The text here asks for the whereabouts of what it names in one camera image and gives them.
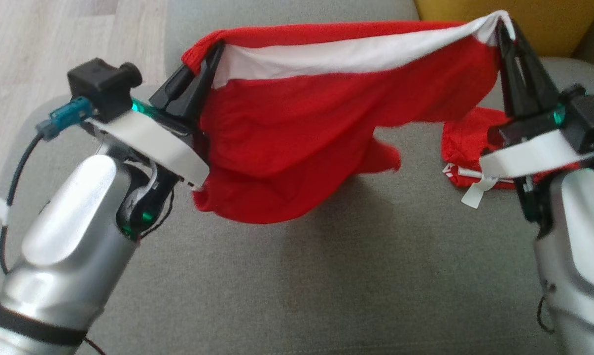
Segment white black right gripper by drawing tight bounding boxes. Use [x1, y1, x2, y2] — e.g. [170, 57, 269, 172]
[479, 22, 594, 227]

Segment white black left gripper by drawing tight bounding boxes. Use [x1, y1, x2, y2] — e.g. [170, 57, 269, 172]
[87, 42, 224, 240]

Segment red Bulls basketball jersey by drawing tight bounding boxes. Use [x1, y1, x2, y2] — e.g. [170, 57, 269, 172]
[441, 106, 581, 209]

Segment red shorts with white stripe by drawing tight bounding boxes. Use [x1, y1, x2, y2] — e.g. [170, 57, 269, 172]
[181, 10, 517, 225]

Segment yellow cushion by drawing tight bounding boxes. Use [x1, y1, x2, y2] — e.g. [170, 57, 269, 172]
[415, 0, 594, 57]

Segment grey sofa seat cushion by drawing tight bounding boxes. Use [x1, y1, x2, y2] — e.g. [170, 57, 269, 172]
[0, 57, 594, 355]

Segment left cable with blue plug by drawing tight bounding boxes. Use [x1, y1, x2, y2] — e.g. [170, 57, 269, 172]
[0, 96, 93, 276]

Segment cable with blue plug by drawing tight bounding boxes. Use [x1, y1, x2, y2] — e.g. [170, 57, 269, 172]
[536, 295, 556, 333]
[0, 96, 93, 276]

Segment right cable with blue plug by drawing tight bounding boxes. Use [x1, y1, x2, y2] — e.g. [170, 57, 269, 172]
[536, 295, 556, 333]

